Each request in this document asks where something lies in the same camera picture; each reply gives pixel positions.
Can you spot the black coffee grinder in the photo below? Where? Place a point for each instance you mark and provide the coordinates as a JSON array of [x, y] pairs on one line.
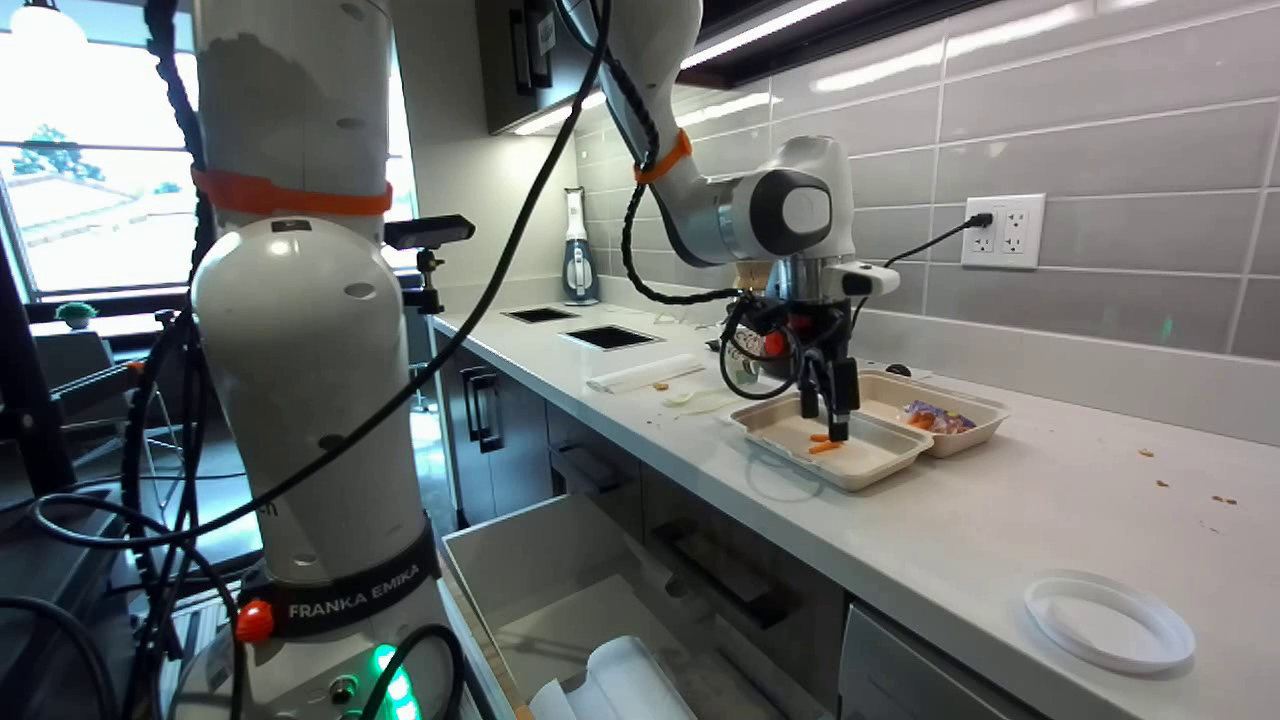
[[780, 370]]

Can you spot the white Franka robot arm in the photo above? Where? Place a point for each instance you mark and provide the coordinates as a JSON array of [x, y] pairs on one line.
[[306, 374]]

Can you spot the white double wall outlet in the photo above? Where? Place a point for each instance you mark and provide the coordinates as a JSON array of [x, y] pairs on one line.
[[1022, 247]]

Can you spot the patterned paper cup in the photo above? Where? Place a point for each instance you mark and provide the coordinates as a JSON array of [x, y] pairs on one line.
[[740, 360]]

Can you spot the grey under-counter cabinet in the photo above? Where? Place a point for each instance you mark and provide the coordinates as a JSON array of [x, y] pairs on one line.
[[492, 424]]

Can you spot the small orange food piece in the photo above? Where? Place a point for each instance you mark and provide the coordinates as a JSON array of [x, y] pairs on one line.
[[821, 447]]

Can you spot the beige clamshell takeout container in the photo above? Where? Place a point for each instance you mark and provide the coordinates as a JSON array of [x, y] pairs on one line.
[[880, 463]]

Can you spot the white framed black square inset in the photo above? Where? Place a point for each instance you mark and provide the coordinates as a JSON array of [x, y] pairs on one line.
[[608, 336]]

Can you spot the black camera on tripod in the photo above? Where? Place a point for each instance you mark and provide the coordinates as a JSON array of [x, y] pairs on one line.
[[425, 230]]

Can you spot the red round knob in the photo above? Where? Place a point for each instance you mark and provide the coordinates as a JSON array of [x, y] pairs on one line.
[[255, 620]]

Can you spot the open white drawer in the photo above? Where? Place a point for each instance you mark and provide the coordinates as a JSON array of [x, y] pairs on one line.
[[534, 563]]

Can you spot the bright window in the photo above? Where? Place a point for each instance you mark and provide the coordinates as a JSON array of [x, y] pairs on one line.
[[93, 200]]

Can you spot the slim clear bottle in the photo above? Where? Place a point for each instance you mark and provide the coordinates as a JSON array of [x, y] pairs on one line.
[[583, 274]]

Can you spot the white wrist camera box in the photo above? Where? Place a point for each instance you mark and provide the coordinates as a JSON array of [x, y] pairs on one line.
[[865, 281]]

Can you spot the white paper roll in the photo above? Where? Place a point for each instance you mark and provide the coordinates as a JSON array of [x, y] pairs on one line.
[[624, 681]]

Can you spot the dark upper wall cabinet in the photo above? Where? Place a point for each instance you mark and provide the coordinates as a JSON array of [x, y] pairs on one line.
[[534, 67]]

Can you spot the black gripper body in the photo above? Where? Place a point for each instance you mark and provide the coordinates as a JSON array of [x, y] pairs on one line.
[[824, 328]]

